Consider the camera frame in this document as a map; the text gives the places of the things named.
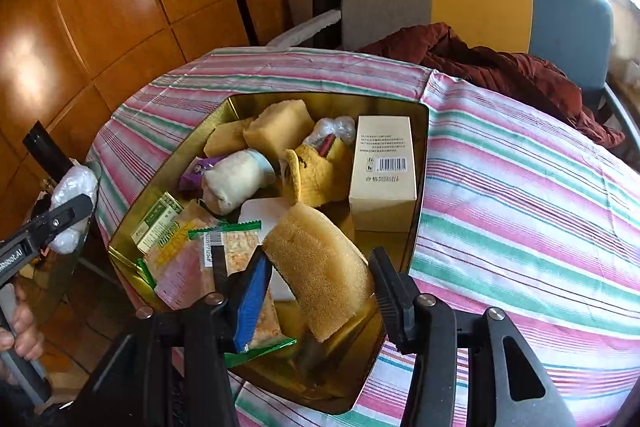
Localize black bar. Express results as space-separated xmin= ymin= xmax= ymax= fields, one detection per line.
xmin=22 ymin=121 xmax=76 ymax=188

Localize gold metal tin box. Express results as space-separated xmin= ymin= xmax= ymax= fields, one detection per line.
xmin=107 ymin=93 xmax=431 ymax=415

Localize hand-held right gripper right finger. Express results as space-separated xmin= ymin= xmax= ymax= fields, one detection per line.
xmin=368 ymin=247 xmax=576 ymax=427

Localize person's left hand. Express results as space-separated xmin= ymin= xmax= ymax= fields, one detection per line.
xmin=0 ymin=292 xmax=47 ymax=363

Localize small plush toy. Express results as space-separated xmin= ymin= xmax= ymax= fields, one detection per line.
xmin=202 ymin=149 xmax=276 ymax=215

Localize orange cracker packet green edges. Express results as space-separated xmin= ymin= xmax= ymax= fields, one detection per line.
xmin=187 ymin=219 xmax=298 ymax=368

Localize yellow sponge block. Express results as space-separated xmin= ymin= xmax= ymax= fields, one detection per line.
xmin=202 ymin=117 xmax=256 ymax=158
xmin=262 ymin=202 xmax=376 ymax=342
xmin=243 ymin=101 xmax=317 ymax=162

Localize yellow knitted sock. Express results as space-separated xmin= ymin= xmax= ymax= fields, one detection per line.
xmin=279 ymin=138 xmax=355 ymax=208

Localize purple snack packet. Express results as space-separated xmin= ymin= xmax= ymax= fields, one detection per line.
xmin=179 ymin=157 xmax=221 ymax=192

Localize yellow green cracker packet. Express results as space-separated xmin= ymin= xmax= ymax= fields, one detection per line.
xmin=136 ymin=212 xmax=216 ymax=308

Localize maroon jacket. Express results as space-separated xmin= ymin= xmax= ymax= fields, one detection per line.
xmin=357 ymin=23 xmax=626 ymax=150

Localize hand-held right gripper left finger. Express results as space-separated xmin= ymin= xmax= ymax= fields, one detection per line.
xmin=75 ymin=247 xmax=274 ymax=427

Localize beige cardboard carton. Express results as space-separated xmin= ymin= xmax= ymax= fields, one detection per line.
xmin=348 ymin=115 xmax=418 ymax=219

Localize white plastic bag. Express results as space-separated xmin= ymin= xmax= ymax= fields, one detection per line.
xmin=45 ymin=164 xmax=101 ymax=255
xmin=302 ymin=116 xmax=357 ymax=148

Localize white foam block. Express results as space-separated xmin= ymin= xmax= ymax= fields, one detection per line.
xmin=237 ymin=198 xmax=301 ymax=303

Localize green paper box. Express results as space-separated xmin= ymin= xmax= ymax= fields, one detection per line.
xmin=131 ymin=192 xmax=185 ymax=254

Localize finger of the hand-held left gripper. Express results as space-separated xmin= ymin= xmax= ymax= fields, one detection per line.
xmin=27 ymin=194 xmax=96 ymax=253

